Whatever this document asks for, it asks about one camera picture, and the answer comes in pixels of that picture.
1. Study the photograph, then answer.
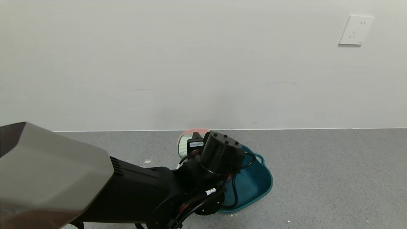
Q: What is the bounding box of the clear ribbed cup with handle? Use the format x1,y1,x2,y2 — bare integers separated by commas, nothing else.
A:
178,135,193,159

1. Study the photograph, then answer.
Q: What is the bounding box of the pink plastic bowl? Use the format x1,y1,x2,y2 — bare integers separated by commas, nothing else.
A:
177,128,211,143

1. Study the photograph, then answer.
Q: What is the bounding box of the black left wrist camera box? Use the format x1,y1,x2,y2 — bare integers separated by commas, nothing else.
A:
187,132,204,150

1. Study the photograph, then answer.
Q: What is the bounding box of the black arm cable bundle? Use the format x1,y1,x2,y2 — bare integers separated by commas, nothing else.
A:
169,151,257,229

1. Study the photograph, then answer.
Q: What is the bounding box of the teal plastic tray with handles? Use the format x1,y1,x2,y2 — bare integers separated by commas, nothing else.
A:
219,145,273,213

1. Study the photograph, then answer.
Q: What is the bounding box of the white wall power outlet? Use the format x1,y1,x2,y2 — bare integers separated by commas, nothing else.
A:
338,15,375,45

